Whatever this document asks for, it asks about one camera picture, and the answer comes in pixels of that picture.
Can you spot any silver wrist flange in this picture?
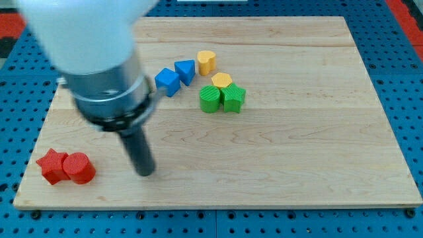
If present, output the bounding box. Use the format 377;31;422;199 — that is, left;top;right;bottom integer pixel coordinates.
61;51;165;132

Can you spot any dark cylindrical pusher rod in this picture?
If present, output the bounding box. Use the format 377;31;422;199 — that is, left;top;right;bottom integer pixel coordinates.
118;126;155;177

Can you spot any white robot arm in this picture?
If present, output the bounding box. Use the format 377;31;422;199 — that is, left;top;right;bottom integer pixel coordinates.
16;0;165;177

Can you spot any yellow hexagon block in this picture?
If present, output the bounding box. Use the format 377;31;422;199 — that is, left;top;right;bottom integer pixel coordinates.
211;73;233;89

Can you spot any blue cube block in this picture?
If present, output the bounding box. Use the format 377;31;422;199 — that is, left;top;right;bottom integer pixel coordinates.
155;67;180;97

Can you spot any red cylinder block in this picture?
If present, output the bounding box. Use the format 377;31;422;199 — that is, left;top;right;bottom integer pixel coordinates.
63;152;96;184

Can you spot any blue triangle block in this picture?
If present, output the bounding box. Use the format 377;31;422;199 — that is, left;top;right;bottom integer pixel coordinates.
174;59;196;86

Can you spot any green cylinder block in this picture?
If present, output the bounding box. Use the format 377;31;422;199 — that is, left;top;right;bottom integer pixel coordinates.
199;85;220;113

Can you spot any red star block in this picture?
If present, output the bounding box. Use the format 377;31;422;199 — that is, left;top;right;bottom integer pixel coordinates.
36;148;70;185

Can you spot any yellow heart block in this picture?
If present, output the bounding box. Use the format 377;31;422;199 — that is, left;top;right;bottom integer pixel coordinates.
197;50;216;76

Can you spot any green star block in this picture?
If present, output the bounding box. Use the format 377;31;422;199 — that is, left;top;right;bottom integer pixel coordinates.
221;83;247;113

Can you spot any wooden board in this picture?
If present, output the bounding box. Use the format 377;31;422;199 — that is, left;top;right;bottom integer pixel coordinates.
14;17;422;210

